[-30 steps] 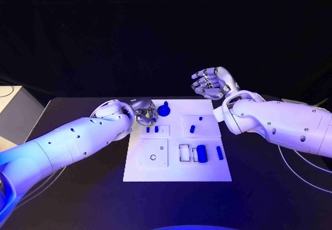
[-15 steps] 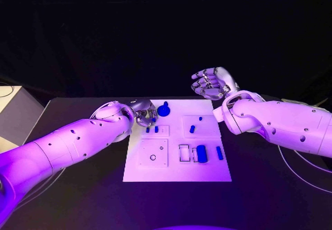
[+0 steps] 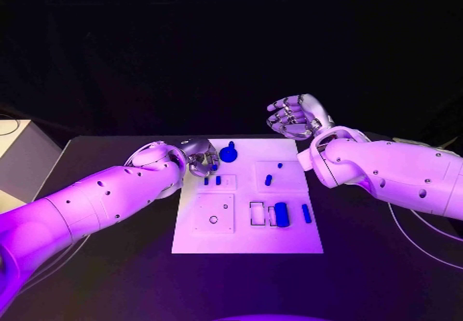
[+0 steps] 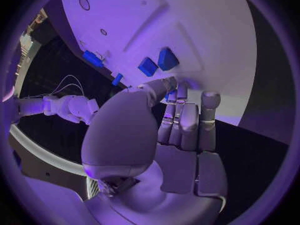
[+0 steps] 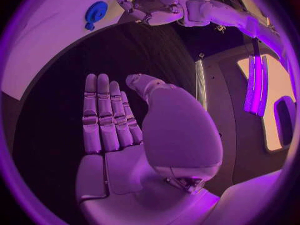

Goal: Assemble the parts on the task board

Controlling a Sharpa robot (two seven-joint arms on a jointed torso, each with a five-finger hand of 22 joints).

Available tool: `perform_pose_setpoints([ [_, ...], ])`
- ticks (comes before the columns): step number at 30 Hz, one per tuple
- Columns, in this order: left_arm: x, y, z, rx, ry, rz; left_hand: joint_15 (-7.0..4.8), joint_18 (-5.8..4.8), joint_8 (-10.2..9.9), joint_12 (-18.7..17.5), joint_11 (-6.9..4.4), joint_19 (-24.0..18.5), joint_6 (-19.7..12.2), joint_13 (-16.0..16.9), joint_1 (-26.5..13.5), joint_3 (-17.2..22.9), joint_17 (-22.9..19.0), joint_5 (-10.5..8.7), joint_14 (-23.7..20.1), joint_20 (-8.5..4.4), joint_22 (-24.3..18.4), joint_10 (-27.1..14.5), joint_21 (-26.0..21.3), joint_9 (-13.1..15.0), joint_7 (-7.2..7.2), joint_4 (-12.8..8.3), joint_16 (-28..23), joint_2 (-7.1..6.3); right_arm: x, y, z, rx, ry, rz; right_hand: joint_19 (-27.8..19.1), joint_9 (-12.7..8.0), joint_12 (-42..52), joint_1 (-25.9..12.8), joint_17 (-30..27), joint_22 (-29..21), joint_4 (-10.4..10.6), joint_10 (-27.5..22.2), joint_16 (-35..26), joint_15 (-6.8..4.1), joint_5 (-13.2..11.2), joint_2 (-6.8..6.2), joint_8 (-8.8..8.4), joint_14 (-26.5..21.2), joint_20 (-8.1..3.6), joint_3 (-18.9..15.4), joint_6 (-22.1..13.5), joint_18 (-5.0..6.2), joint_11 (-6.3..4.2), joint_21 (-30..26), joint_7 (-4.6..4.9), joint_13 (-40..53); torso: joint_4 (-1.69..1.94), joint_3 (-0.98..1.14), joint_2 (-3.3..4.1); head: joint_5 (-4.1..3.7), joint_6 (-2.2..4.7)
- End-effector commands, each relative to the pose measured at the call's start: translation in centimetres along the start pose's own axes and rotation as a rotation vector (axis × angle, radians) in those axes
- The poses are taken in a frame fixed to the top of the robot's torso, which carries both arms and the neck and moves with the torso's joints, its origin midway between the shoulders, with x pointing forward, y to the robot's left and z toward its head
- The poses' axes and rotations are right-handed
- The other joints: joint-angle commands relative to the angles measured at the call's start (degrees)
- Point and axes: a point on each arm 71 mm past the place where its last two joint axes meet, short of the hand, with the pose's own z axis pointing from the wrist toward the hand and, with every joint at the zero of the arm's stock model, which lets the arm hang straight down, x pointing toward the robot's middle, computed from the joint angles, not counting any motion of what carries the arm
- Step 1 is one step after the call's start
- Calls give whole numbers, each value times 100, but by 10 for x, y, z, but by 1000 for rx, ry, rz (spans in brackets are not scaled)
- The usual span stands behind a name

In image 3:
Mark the long thin blue cylinder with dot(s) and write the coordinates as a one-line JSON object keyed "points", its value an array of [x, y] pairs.
{"points": [[307, 213]]}

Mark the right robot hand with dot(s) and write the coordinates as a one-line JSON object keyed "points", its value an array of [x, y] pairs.
{"points": [[308, 110]]}

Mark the blue gear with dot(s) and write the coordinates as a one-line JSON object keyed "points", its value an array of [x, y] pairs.
{"points": [[229, 155]]}

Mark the white box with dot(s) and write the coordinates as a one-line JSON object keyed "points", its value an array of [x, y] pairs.
{"points": [[25, 155]]}

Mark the white task board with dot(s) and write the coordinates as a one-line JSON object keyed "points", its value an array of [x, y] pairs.
{"points": [[250, 238]]}

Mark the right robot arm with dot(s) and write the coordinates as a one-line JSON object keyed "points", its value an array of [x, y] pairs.
{"points": [[390, 175]]}

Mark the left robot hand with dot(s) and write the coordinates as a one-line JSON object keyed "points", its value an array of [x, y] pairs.
{"points": [[196, 148]]}

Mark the large blue cylinder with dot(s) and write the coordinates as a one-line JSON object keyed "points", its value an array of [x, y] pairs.
{"points": [[282, 214]]}

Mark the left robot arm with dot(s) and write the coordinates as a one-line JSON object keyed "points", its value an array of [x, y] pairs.
{"points": [[90, 200]]}

